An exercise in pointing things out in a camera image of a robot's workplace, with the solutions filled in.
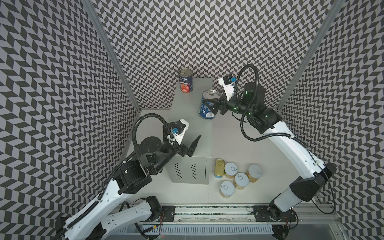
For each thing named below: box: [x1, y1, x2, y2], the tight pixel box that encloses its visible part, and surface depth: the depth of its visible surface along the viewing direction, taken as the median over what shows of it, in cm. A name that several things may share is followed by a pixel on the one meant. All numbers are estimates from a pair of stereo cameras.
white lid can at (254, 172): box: [246, 164, 262, 183], surface depth 82 cm
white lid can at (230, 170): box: [224, 162, 238, 179], surface depth 84 cm
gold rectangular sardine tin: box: [214, 158, 225, 179], surface depth 86 cm
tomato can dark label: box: [178, 68, 194, 93], surface depth 77 cm
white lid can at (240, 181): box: [233, 172, 249, 190], surface depth 80 cm
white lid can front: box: [219, 180, 235, 199], surface depth 78 cm
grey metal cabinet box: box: [166, 77, 213, 185], surface depth 70 cm
